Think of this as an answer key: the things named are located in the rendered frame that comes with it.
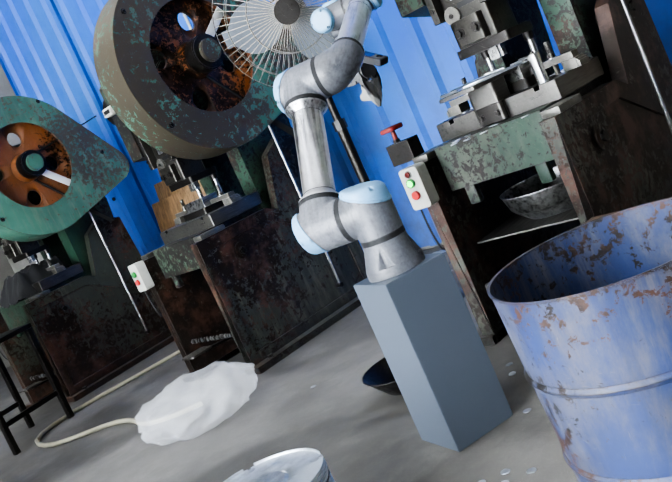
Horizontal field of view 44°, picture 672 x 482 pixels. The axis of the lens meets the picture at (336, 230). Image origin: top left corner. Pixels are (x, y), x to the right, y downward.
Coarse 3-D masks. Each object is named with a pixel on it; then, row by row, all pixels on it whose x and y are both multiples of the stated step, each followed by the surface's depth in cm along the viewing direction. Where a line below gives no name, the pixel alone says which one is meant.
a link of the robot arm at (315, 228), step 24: (288, 72) 223; (312, 72) 219; (288, 96) 221; (312, 96) 219; (312, 120) 218; (312, 144) 215; (312, 168) 212; (312, 192) 208; (336, 192) 210; (312, 216) 206; (312, 240) 206; (336, 240) 205
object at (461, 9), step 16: (448, 0) 254; (464, 0) 250; (496, 0) 250; (448, 16) 254; (464, 16) 252; (480, 16) 247; (496, 16) 248; (512, 16) 254; (464, 32) 251; (480, 32) 247; (496, 32) 247; (464, 48) 256
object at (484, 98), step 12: (504, 72) 246; (480, 84) 236; (492, 84) 244; (504, 84) 248; (456, 96) 239; (468, 96) 251; (480, 96) 248; (492, 96) 245; (504, 96) 247; (480, 108) 250; (492, 108) 247; (504, 108) 246; (480, 120) 250; (492, 120) 248
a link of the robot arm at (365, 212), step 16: (352, 192) 199; (368, 192) 198; (384, 192) 200; (336, 208) 203; (352, 208) 200; (368, 208) 199; (384, 208) 199; (352, 224) 201; (368, 224) 199; (384, 224) 199; (400, 224) 202; (352, 240) 206; (368, 240) 201
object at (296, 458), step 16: (304, 448) 179; (256, 464) 183; (272, 464) 179; (288, 464) 175; (304, 464) 171; (320, 464) 168; (240, 480) 178; (256, 480) 172; (272, 480) 169; (288, 480) 167; (304, 480) 163
